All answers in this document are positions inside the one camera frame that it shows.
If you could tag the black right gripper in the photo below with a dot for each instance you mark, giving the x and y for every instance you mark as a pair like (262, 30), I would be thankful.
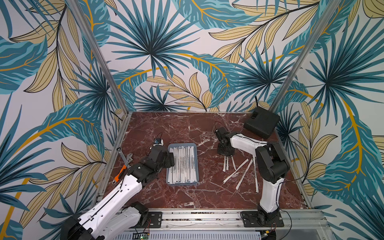
(226, 151)

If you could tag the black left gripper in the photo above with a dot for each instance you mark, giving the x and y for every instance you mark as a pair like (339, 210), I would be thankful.
(169, 160)

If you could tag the blue plastic storage tray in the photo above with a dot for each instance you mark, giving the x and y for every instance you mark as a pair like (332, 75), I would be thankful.
(182, 165)

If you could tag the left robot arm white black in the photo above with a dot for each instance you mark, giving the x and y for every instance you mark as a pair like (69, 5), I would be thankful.
(106, 220)

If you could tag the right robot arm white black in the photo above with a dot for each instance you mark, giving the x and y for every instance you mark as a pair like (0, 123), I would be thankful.
(272, 164)

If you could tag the black box with antenna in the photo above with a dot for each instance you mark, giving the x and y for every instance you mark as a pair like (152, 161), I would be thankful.
(262, 122)

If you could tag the white wrapped straw on table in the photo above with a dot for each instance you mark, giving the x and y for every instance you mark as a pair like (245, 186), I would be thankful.
(232, 174)

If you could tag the white wrapped straw in tray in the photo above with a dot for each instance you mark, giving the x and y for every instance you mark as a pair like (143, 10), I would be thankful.
(183, 165)

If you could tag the long white wrapped straw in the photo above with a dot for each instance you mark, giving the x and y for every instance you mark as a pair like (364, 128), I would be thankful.
(255, 175)

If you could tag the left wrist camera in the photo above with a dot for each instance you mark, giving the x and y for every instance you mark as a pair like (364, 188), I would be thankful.
(158, 141)

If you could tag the orange handled adjustable wrench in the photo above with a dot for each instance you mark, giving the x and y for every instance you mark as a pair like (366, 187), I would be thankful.
(126, 159)

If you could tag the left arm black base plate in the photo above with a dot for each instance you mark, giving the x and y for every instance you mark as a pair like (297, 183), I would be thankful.
(152, 220)

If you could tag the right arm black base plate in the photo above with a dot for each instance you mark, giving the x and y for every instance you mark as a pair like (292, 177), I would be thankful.
(258, 219)

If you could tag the aluminium front rail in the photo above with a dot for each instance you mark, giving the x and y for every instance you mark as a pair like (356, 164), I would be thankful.
(226, 224)

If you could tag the right aluminium frame post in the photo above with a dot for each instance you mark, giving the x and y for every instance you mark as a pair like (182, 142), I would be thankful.
(318, 29)

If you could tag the aluminium frame post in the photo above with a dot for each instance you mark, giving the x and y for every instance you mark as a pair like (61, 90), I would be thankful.
(318, 29)
(86, 28)

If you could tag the left aluminium frame post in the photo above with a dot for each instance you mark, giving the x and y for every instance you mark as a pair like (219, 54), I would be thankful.
(86, 28)

